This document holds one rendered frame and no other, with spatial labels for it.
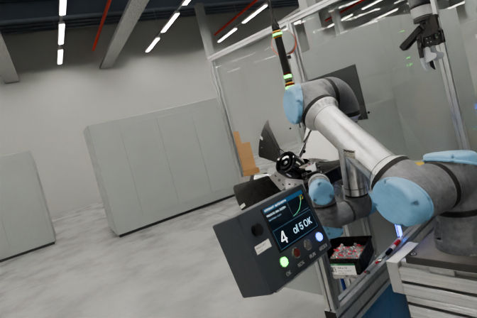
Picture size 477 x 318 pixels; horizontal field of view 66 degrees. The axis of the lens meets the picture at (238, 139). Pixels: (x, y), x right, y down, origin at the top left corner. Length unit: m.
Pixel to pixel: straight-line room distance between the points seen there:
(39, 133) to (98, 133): 6.77
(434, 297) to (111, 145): 6.23
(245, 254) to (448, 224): 0.48
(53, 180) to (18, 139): 1.68
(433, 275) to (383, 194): 0.28
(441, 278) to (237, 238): 0.51
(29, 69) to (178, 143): 7.78
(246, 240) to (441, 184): 0.44
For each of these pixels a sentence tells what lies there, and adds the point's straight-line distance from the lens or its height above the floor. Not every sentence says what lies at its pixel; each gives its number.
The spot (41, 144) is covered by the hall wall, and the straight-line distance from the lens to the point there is 13.50.
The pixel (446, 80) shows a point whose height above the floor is 1.40.
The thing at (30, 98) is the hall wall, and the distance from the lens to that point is 13.68.
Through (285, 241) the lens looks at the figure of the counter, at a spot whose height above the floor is 1.15.
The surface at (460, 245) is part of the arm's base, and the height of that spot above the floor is 1.06.
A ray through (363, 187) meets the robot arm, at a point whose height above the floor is 1.16.
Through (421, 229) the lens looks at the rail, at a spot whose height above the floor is 0.84.
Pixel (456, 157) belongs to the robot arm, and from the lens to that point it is 0.96.
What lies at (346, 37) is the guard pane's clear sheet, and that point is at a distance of 2.36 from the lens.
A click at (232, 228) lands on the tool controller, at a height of 1.23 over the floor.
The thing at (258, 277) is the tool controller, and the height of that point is 1.11.
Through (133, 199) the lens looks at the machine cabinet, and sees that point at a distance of 6.96.
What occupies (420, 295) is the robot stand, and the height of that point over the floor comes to 0.91.
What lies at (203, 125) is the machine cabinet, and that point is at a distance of 7.35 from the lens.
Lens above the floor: 1.46
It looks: 3 degrees down
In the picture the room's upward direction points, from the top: 14 degrees counter-clockwise
